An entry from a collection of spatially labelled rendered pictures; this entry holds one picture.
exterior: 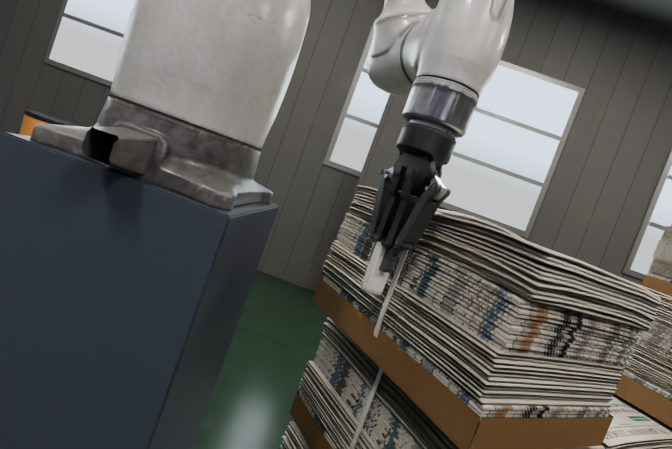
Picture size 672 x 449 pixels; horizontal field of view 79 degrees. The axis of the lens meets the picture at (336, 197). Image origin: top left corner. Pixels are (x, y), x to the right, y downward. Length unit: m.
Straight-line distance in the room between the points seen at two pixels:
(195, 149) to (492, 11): 0.40
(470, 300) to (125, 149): 0.38
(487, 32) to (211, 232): 0.41
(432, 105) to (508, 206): 3.47
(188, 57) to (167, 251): 0.16
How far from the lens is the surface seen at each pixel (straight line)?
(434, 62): 0.56
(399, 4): 0.71
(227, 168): 0.39
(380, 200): 0.59
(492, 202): 3.94
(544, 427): 0.60
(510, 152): 4.00
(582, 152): 4.27
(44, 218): 0.41
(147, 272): 0.36
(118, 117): 0.41
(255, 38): 0.39
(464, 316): 0.51
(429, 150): 0.54
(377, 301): 0.61
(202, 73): 0.38
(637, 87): 4.58
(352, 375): 0.73
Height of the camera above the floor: 1.06
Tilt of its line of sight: 2 degrees down
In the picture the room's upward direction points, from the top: 20 degrees clockwise
